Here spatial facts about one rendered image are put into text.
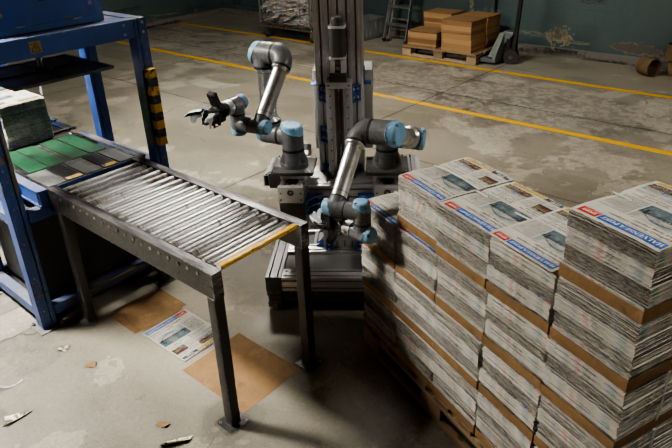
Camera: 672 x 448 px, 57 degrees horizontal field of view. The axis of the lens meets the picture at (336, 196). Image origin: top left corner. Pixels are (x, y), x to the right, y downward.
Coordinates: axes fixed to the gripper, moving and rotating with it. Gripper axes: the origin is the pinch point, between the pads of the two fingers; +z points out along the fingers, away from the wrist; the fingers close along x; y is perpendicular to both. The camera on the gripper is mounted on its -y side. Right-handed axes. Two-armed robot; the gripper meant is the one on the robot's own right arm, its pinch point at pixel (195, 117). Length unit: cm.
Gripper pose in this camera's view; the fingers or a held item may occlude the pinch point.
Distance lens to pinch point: 285.8
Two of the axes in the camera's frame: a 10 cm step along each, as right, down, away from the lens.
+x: -8.7, -3.1, 3.9
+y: -0.8, 8.7, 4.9
